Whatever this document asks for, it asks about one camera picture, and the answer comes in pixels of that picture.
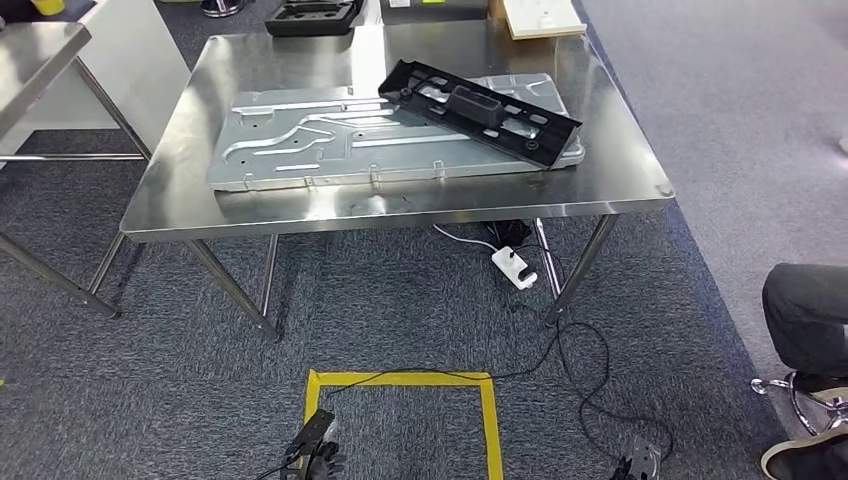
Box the grey stamped metal plate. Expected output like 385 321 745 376
205 72 588 193

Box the black case with labels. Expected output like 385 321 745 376
380 0 492 24

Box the pale wooden board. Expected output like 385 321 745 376
488 0 589 41

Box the black power adapter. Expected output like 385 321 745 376
486 218 535 248

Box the yellow floor tape square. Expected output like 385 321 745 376
302 369 505 480

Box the long black plastic part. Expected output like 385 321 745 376
377 59 584 172

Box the white power cable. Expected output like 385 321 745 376
432 223 499 253

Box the black plastic tray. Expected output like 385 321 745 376
264 0 366 38

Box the thin black cable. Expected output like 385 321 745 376
317 245 676 465

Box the black robot right foot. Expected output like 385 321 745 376
609 435 664 480

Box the round chrome base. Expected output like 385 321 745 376
198 0 248 19

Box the stainless steel table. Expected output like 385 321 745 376
0 21 154 321
119 19 677 342

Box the person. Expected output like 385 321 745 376
760 262 848 480

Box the white power strip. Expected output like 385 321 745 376
491 246 539 291

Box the white cabinet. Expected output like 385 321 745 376
0 0 192 170

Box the black robot left foot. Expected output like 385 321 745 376
281 408 347 480

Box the chrome stool base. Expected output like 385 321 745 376
750 370 848 439

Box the black robot foot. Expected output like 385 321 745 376
609 435 664 480
281 408 347 480

